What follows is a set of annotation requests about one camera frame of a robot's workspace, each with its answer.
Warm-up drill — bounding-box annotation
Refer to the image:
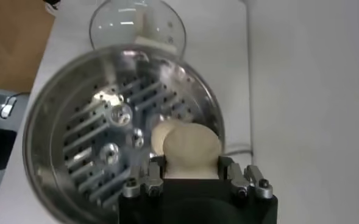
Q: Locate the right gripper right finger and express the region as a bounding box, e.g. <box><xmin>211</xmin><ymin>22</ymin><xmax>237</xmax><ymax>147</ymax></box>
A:
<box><xmin>218</xmin><ymin>155</ymin><xmax>274</xmax><ymax>200</ymax></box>

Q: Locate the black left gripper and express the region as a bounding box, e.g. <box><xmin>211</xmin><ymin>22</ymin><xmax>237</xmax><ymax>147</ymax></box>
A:
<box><xmin>43</xmin><ymin>0</ymin><xmax>62</xmax><ymax>12</ymax></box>

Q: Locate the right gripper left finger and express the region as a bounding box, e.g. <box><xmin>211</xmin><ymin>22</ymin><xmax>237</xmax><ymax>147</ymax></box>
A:
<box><xmin>121</xmin><ymin>160</ymin><xmax>165</xmax><ymax>198</ymax></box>

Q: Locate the white steamed baozi bun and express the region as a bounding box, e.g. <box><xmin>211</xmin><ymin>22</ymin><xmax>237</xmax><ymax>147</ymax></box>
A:
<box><xmin>162</xmin><ymin>123</ymin><xmax>223</xmax><ymax>180</ymax></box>
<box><xmin>150</xmin><ymin>119</ymin><xmax>183</xmax><ymax>156</ymax></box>

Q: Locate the glass pot lid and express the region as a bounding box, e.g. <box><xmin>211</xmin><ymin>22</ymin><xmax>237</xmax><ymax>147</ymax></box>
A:
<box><xmin>88</xmin><ymin>0</ymin><xmax>188</xmax><ymax>61</ymax></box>

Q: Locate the stainless steel steamer basket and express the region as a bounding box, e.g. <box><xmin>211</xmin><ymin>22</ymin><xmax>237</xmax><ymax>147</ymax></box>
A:
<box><xmin>22</xmin><ymin>43</ymin><xmax>226</xmax><ymax>224</ymax></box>

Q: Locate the white plug connector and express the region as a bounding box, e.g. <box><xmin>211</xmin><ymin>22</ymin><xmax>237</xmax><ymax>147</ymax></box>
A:
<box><xmin>0</xmin><ymin>96</ymin><xmax>18</xmax><ymax>120</ymax></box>

